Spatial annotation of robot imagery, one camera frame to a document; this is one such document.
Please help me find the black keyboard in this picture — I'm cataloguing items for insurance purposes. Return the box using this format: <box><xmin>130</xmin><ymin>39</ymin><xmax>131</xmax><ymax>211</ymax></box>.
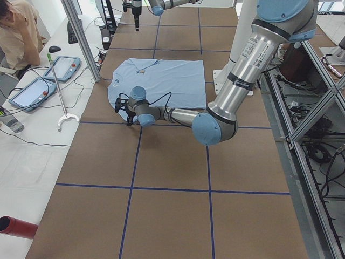
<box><xmin>67</xmin><ymin>21</ymin><xmax>78</xmax><ymax>44</ymax></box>

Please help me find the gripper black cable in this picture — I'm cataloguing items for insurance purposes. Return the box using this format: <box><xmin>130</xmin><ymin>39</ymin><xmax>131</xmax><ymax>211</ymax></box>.
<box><xmin>118</xmin><ymin>92</ymin><xmax>173</xmax><ymax>108</ymax></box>

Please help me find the seated person beige shirt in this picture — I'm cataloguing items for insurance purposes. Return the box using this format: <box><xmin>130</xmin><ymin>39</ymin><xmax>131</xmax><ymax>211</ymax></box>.
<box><xmin>1</xmin><ymin>1</ymin><xmax>43</xmax><ymax>76</ymax></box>

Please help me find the reacher grabber stick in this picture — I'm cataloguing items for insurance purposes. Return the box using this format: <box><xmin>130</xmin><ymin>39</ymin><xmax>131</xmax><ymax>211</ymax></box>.
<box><xmin>47</xmin><ymin>53</ymin><xmax>80</xmax><ymax>132</ymax></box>

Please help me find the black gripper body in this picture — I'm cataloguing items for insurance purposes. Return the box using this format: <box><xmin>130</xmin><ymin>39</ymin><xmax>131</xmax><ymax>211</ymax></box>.
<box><xmin>132</xmin><ymin>2</ymin><xmax>142</xmax><ymax>15</ymax></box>
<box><xmin>126</xmin><ymin>107</ymin><xmax>136</xmax><ymax>118</ymax></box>

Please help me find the upper teach pendant tablet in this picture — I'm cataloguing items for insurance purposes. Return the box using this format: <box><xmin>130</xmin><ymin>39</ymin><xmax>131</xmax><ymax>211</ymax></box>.
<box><xmin>52</xmin><ymin>56</ymin><xmax>81</xmax><ymax>83</ymax></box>

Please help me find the black computer mouse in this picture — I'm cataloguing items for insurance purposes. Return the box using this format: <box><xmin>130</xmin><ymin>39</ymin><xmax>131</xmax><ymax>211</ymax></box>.
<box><xmin>49</xmin><ymin>45</ymin><xmax>61</xmax><ymax>53</ymax></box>

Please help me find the aluminium frame post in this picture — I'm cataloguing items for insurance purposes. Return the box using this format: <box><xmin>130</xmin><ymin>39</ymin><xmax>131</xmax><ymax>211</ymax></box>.
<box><xmin>61</xmin><ymin>0</ymin><xmax>101</xmax><ymax>83</ymax></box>

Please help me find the clear water bottle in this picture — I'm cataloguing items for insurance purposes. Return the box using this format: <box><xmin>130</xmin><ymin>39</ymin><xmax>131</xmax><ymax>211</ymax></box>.
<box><xmin>1</xmin><ymin>106</ymin><xmax>25</xmax><ymax>133</ymax></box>

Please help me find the lower teach pendant tablet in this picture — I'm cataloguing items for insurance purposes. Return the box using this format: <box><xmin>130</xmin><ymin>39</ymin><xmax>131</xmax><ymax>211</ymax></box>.
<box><xmin>9</xmin><ymin>78</ymin><xmax>57</xmax><ymax>111</ymax></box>

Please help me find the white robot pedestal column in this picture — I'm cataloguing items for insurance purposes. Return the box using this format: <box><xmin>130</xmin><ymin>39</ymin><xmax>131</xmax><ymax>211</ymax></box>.
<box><xmin>213</xmin><ymin>0</ymin><xmax>257</xmax><ymax>95</ymax></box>

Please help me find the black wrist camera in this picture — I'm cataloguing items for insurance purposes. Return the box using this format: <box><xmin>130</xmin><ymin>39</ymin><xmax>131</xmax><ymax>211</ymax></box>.
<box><xmin>114</xmin><ymin>98</ymin><xmax>128</xmax><ymax>113</ymax></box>
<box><xmin>122</xmin><ymin>0</ymin><xmax>132</xmax><ymax>13</ymax></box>

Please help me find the teach pendant tablet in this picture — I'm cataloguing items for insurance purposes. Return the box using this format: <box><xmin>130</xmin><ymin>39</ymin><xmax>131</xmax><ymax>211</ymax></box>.
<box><xmin>52</xmin><ymin>56</ymin><xmax>81</xmax><ymax>83</ymax></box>
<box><xmin>9</xmin><ymin>78</ymin><xmax>57</xmax><ymax>111</ymax></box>

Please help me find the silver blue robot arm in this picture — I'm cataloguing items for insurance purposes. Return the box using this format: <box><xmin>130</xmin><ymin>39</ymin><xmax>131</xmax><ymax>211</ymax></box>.
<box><xmin>123</xmin><ymin>1</ymin><xmax>318</xmax><ymax>146</ymax></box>
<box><xmin>122</xmin><ymin>0</ymin><xmax>202</xmax><ymax>31</ymax></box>

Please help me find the red cylinder bottle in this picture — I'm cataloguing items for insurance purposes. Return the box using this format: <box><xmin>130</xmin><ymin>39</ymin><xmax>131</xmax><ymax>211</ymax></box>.
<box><xmin>1</xmin><ymin>216</ymin><xmax>38</xmax><ymax>239</ymax></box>

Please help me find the light blue t-shirt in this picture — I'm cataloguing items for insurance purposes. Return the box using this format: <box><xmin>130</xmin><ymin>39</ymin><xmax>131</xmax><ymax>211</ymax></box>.
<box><xmin>107</xmin><ymin>58</ymin><xmax>206</xmax><ymax>109</ymax></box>

